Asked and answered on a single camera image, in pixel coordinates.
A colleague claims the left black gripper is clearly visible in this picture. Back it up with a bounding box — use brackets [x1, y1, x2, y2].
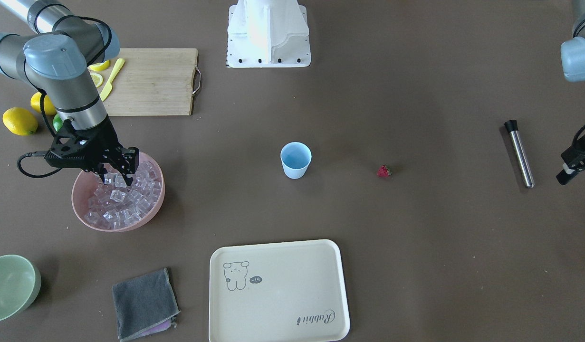
[556, 134, 585, 185]

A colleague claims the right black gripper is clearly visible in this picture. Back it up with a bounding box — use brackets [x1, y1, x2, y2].
[44, 118, 140, 186]

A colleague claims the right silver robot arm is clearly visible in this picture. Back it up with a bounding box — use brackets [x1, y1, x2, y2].
[0, 0, 139, 186]

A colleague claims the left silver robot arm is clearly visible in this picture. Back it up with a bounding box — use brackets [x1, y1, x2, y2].
[556, 0, 585, 185]

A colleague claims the pink bowl of ice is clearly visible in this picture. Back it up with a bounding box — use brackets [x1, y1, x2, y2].
[71, 153, 165, 232]

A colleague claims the light blue plastic cup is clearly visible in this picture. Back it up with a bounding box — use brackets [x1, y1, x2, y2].
[280, 142, 312, 180]

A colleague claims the green lime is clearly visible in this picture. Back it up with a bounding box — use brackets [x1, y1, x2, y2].
[52, 114, 63, 133]

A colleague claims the steel muddler black tip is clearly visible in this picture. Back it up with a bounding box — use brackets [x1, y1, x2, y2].
[504, 119, 535, 189]

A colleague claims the yellow plastic knife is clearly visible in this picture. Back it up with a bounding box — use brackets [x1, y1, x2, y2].
[100, 58, 125, 102]

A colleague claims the lemon slice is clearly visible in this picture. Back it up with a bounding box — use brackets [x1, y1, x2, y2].
[90, 72, 104, 88]

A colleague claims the wooden cutting board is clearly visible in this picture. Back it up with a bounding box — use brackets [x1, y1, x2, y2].
[104, 48, 201, 116]

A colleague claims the half lemon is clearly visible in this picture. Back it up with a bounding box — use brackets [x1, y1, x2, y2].
[88, 60, 110, 72]

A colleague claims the whole yellow lemon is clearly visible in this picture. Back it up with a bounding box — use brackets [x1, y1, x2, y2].
[2, 107, 38, 136]

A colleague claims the grey folded cloth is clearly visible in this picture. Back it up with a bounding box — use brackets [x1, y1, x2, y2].
[112, 267, 180, 342]

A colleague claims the green ceramic bowl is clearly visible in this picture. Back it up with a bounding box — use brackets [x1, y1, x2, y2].
[0, 255, 42, 321]

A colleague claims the red strawberry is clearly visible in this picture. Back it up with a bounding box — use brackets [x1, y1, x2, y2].
[376, 165, 393, 178]

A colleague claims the cream rabbit tray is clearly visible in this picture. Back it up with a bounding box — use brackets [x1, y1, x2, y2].
[208, 239, 351, 342]

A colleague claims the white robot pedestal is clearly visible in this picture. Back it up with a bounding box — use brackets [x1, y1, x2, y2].
[226, 0, 312, 68]

